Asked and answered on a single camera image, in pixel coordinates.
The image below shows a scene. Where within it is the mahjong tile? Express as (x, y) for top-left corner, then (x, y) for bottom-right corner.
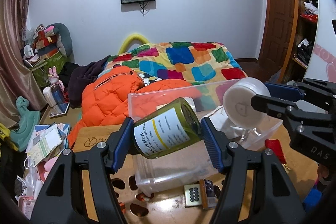
(184, 184), (202, 207)

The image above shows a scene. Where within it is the clear round cotton pad box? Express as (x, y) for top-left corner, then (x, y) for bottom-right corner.
(223, 77), (270, 129)

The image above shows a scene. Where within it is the pink curtain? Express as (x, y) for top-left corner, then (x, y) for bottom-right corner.
(1, 0), (47, 128)

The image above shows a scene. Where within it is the colourful patchwork blanket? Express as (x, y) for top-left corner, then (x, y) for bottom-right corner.
(103, 42), (247, 85)

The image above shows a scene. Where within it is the white drawstring cloth bag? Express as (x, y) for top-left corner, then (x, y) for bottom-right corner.
(204, 105), (261, 144)

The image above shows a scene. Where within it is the clear plastic storage bin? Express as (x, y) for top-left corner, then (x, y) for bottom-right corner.
(127, 77), (281, 195)

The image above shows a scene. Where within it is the dark purple garment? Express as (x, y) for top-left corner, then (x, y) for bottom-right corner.
(67, 55), (110, 109)

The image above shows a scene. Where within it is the pink rabbit figure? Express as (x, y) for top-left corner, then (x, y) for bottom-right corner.
(49, 66), (64, 91)

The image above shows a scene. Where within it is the green spray bottle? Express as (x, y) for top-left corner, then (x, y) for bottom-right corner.
(133, 97), (202, 159)

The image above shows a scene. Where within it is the blue Max staples box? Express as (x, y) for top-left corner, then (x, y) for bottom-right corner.
(199, 179), (217, 210)

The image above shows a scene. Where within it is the cream plastic jar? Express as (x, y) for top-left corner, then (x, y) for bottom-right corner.
(182, 97), (197, 113)

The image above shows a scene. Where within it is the red velvet gift pouch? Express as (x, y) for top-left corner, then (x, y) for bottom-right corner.
(265, 139), (286, 164)

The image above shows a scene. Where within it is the stack of papers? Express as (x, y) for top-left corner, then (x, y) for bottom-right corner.
(24, 123), (71, 169)

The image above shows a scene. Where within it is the wooden shelf unit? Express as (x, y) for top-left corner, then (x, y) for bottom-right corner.
(278, 0), (318, 83)

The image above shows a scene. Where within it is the brown wooden door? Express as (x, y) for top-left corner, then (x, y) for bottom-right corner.
(258, 0), (294, 79)

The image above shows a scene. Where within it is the teal dinosaur plush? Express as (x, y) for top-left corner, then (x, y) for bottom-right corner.
(10, 96), (41, 152)

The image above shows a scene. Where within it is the tablet on side table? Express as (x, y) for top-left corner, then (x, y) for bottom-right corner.
(49, 102), (70, 118)

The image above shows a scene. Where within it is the yellow curved headboard pillow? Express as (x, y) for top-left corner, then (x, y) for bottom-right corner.
(118, 34), (150, 55)

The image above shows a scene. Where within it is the orange puffer jacket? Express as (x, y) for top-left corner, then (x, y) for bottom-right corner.
(68, 66), (202, 147)

